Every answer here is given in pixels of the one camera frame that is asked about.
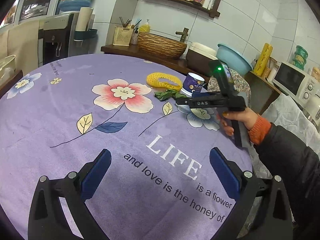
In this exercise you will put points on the brown pot white lid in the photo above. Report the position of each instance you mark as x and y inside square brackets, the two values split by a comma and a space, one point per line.
[198, 57]

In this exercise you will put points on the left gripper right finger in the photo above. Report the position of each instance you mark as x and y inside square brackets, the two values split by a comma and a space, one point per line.
[262, 209]

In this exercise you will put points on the black jacket forearm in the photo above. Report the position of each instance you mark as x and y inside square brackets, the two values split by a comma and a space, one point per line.
[303, 196]

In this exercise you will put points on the woven basket sink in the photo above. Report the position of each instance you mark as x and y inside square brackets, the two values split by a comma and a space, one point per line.
[161, 46]

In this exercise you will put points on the white cooking pot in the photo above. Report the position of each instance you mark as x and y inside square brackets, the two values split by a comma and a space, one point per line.
[8, 67]

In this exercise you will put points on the beige utensil holder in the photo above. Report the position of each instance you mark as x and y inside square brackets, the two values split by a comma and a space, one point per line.
[122, 36]

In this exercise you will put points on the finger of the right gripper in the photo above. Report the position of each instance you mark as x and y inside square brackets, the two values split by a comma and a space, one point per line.
[196, 95]
[202, 101]

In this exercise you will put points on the green vegetable leaves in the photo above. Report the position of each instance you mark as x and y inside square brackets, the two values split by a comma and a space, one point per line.
[169, 93]

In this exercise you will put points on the white microwave oven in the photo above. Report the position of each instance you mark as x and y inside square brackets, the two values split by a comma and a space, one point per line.
[296, 83]

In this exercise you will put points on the purple floral tablecloth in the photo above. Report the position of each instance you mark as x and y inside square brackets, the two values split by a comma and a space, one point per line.
[160, 184]

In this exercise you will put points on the purple yogurt cup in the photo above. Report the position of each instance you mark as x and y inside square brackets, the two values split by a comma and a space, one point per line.
[192, 84]

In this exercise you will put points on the wooden chair back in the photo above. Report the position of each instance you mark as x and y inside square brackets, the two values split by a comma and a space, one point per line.
[8, 84]

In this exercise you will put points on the green stacked cups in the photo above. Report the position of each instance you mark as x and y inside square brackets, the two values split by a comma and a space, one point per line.
[300, 57]

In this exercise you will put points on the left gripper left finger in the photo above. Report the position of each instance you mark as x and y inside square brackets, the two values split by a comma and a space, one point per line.
[47, 219]

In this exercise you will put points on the wooden counter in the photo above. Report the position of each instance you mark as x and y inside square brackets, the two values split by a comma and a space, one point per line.
[262, 92]

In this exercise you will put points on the wooden faucet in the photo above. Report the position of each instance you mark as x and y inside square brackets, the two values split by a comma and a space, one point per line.
[184, 34]

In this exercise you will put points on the yellow soap bottle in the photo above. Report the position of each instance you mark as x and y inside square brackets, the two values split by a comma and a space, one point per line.
[145, 28]

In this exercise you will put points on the yellow roll package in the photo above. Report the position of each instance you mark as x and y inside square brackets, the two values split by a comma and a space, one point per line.
[263, 59]

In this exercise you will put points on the black water dispenser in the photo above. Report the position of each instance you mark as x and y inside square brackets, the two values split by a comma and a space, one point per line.
[60, 39]

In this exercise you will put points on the person right hand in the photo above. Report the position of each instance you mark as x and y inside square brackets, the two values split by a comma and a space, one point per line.
[248, 117]

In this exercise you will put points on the window with metal frame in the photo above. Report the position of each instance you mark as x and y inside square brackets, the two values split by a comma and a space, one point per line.
[25, 9]

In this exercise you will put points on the light blue plastic basin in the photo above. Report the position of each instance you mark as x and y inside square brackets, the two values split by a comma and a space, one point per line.
[233, 59]

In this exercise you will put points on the floral cloth covered stool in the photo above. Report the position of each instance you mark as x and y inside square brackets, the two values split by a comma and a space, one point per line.
[240, 83]

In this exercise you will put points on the white plastic sheet cover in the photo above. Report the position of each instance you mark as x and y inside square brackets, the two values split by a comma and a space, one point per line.
[292, 119]

